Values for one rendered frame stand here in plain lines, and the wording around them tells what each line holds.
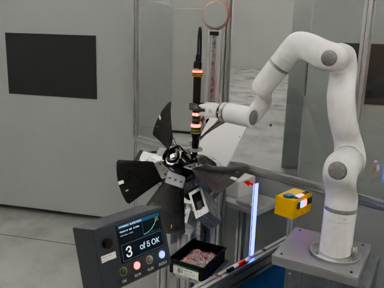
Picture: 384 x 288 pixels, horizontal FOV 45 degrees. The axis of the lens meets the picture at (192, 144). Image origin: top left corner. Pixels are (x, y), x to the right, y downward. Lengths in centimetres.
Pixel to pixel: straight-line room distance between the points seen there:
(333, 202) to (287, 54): 57
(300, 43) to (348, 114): 31
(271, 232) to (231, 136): 73
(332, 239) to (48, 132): 319
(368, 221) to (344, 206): 75
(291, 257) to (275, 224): 99
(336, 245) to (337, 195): 20
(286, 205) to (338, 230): 38
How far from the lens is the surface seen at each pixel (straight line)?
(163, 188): 211
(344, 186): 171
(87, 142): 430
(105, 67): 411
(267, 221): 284
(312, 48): 170
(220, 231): 257
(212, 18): 271
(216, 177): 198
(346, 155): 169
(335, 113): 172
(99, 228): 131
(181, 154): 210
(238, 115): 186
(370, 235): 254
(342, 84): 174
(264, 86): 180
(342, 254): 185
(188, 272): 192
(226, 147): 238
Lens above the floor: 179
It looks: 14 degrees down
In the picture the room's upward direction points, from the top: 2 degrees clockwise
